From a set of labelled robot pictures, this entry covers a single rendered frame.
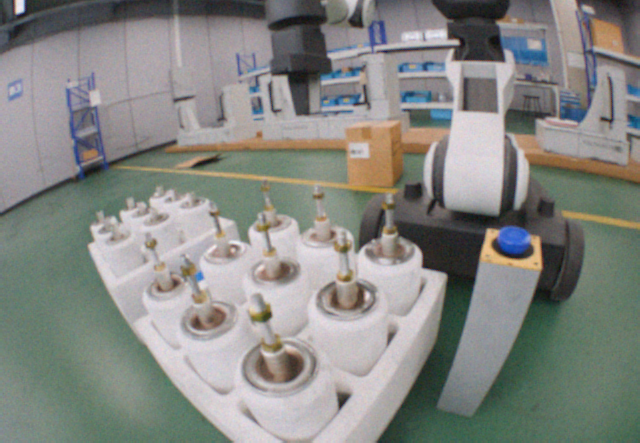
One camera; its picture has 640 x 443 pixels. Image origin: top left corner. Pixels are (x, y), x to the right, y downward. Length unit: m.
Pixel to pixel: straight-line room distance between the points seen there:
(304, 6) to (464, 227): 0.53
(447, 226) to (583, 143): 1.75
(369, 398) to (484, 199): 0.35
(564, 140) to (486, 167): 1.76
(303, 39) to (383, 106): 2.06
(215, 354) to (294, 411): 0.12
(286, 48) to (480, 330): 0.42
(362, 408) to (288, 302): 0.17
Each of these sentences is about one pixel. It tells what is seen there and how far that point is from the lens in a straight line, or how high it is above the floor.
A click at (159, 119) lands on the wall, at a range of 7.04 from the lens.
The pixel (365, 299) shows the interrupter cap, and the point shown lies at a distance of 0.34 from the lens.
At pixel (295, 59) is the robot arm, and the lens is 0.38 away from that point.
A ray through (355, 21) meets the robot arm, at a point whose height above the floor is 0.63.
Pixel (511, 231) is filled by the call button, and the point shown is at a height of 0.33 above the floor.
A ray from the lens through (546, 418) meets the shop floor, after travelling 0.59.
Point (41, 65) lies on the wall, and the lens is 6.83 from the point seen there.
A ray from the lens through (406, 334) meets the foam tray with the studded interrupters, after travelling 0.40.
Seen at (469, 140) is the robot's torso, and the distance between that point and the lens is 0.53.
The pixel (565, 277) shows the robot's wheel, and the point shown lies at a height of 0.11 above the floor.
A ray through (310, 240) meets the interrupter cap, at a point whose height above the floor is 0.25.
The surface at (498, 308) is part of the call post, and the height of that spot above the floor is 0.26.
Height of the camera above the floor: 0.47
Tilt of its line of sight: 21 degrees down
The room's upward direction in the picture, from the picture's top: 7 degrees counter-clockwise
